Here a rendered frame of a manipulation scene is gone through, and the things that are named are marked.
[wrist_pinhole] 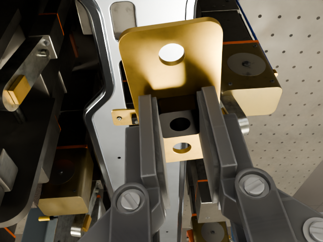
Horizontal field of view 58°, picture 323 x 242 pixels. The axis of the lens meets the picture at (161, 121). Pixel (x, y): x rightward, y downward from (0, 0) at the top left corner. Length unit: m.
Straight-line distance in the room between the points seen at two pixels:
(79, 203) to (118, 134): 0.16
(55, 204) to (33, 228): 0.36
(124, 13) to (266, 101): 0.24
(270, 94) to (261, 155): 0.79
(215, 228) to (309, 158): 0.54
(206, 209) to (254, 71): 0.42
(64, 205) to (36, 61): 0.30
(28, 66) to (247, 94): 0.30
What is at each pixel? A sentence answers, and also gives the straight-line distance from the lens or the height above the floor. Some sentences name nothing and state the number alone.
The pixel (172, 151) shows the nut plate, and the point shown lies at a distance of 0.16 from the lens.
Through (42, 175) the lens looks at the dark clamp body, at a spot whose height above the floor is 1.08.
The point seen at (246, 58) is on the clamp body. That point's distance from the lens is 0.49.
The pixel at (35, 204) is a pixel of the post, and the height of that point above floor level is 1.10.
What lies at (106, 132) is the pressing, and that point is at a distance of 0.55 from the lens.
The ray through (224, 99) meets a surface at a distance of 0.43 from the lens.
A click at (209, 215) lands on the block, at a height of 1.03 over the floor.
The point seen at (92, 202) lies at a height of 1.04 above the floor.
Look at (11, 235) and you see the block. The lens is 0.75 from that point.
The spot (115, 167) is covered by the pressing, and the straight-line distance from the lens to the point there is 0.64.
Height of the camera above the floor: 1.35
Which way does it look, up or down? 42 degrees down
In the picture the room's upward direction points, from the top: 175 degrees clockwise
